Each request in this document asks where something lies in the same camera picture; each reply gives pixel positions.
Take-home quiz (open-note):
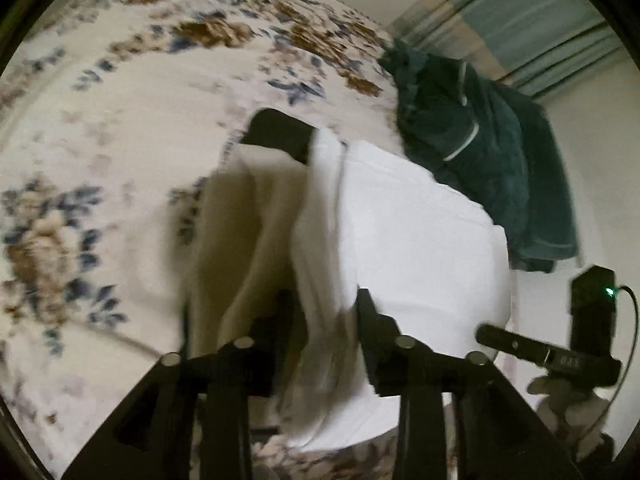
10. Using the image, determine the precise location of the floral bed quilt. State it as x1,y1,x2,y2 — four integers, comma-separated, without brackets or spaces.
1,0,400,478

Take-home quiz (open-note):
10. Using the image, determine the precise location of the black folded garment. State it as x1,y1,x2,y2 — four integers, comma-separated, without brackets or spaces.
241,108,316,165

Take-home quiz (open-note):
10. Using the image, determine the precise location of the white t-shirt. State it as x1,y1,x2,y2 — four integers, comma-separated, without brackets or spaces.
281,129,511,452

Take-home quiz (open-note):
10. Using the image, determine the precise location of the beige folded garment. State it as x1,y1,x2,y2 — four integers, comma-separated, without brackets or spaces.
188,144,307,358

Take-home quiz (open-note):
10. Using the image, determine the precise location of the right grey-green curtain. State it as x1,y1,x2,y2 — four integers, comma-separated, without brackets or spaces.
390,0,626,99

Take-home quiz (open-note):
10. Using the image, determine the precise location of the dark green blanket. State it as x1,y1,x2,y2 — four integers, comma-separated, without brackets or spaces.
380,41,578,273

